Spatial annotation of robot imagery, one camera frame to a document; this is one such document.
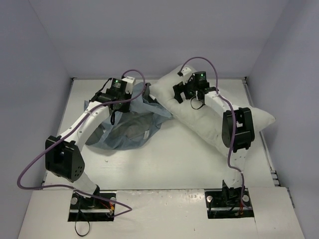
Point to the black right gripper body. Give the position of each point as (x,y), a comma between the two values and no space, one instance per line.
(180,91)

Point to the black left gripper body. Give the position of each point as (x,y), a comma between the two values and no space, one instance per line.
(123,106)

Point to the blue-grey pillowcase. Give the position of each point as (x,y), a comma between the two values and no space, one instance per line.
(132,129)

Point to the white pillow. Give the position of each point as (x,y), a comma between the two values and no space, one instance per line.
(205,122)

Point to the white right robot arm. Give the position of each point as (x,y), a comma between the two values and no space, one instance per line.
(237,132)

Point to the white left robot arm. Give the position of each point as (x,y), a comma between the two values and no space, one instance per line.
(63,156)

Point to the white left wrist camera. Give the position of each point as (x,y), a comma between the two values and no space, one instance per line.
(130,81)

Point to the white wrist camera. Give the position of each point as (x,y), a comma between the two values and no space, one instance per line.
(130,81)
(184,72)

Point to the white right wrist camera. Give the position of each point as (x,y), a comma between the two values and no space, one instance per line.
(184,72)

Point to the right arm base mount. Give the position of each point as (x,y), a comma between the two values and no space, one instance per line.
(226,204)

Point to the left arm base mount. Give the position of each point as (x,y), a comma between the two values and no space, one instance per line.
(83,209)

